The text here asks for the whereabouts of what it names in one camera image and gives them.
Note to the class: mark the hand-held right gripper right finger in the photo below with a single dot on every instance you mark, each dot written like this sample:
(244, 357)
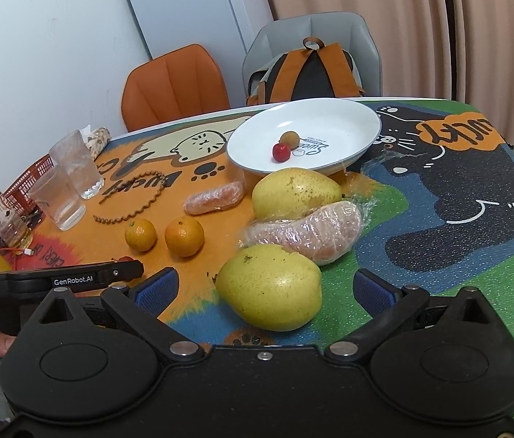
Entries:
(374, 291)

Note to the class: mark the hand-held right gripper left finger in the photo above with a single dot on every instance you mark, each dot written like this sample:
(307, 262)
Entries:
(155, 291)

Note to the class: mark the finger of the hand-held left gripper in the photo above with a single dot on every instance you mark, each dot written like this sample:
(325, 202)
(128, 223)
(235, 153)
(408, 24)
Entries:
(74, 278)

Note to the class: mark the mandarin orange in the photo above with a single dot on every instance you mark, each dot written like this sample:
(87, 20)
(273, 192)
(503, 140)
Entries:
(184, 236)
(140, 235)

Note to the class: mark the yellow pear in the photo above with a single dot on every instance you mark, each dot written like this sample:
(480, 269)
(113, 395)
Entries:
(268, 289)
(293, 194)

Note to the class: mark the white plate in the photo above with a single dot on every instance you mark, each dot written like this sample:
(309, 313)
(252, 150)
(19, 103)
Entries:
(329, 123)

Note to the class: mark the red plastic basket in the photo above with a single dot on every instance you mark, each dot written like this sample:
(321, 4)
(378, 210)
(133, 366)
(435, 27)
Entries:
(22, 182)

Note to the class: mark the short clear plastic cup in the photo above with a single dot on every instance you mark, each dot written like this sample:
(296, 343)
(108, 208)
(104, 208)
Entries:
(56, 200)

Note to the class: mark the large plastic-wrapped orange vegetable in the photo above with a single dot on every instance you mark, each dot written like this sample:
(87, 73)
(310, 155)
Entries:
(316, 232)

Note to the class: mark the cartoon cat table mat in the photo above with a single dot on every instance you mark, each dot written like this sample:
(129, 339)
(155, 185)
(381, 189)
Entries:
(443, 200)

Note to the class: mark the tall clear plastic cup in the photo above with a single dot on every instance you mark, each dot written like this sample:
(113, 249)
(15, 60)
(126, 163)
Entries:
(76, 164)

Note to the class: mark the printed tissue pack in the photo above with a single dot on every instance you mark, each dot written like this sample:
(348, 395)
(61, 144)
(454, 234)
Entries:
(98, 139)

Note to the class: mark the small red fruit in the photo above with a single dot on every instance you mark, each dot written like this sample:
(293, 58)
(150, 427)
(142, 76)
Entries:
(280, 152)

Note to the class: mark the small light brown fruit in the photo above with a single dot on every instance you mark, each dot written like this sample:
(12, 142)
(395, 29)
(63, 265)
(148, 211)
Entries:
(290, 138)

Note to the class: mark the orange chair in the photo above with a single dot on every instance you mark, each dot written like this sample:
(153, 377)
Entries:
(170, 86)

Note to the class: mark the orange and black backpack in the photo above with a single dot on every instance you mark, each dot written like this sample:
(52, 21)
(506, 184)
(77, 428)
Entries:
(307, 77)

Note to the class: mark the grey chair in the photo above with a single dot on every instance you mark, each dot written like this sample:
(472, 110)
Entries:
(361, 45)

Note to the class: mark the white cabinet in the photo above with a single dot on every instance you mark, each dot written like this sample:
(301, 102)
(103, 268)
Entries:
(184, 18)

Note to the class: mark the pink curtain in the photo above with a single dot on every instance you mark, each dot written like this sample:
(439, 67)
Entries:
(375, 4)

